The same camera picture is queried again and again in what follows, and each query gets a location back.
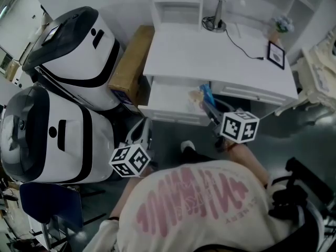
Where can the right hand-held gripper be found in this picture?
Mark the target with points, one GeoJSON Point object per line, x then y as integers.
{"type": "Point", "coordinates": [236, 127]}

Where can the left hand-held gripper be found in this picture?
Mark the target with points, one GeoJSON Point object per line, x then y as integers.
{"type": "Point", "coordinates": [128, 160]}

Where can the white desk drawer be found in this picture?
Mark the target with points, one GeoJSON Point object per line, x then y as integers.
{"type": "Point", "coordinates": [168, 98]}

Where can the person's right forearm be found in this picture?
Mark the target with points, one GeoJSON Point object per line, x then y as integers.
{"type": "Point", "coordinates": [248, 159]}

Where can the person's left forearm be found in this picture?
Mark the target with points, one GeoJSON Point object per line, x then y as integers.
{"type": "Point", "coordinates": [124, 195]}

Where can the wide white closed drawer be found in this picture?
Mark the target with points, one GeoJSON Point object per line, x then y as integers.
{"type": "Point", "coordinates": [246, 93]}

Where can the person's white shoe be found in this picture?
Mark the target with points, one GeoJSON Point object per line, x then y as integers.
{"type": "Point", "coordinates": [187, 145]}

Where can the person's black trouser leg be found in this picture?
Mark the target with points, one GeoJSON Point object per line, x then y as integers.
{"type": "Point", "coordinates": [197, 157]}

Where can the white desk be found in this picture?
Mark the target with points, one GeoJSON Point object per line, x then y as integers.
{"type": "Point", "coordinates": [197, 56]}

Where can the white and black robot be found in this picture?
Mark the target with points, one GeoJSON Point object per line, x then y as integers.
{"type": "Point", "coordinates": [78, 146]}
{"type": "Point", "coordinates": [78, 56]}

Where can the brown cardboard box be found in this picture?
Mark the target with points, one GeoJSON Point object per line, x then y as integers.
{"type": "Point", "coordinates": [131, 67]}

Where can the silver desk lamp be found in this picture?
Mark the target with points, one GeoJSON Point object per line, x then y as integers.
{"type": "Point", "coordinates": [218, 14]}

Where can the person's white printed shirt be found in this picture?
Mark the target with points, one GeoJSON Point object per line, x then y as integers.
{"type": "Point", "coordinates": [199, 209]}

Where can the cream ornate dressing table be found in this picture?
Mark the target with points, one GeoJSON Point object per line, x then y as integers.
{"type": "Point", "coordinates": [317, 72]}

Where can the blue flowers in vase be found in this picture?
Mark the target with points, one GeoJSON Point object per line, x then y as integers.
{"type": "Point", "coordinates": [282, 25]}

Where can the blue chair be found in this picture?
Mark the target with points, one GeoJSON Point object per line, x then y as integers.
{"type": "Point", "coordinates": [50, 203]}

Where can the black office chair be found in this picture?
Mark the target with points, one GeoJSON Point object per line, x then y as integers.
{"type": "Point", "coordinates": [299, 193]}

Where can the black picture frame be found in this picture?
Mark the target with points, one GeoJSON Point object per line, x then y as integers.
{"type": "Point", "coordinates": [276, 55]}

